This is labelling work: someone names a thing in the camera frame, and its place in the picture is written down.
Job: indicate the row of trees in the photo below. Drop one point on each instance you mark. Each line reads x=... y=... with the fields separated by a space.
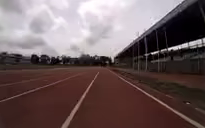
x=70 y=60

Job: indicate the roofed grandstand building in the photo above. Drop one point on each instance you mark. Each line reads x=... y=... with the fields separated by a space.
x=176 y=50

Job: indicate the green grass field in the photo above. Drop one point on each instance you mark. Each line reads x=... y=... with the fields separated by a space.
x=20 y=66

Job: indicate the reddish paved strip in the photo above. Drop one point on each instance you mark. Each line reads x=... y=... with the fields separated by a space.
x=186 y=79

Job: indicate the low pale building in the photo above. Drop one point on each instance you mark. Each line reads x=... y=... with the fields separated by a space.
x=8 y=58

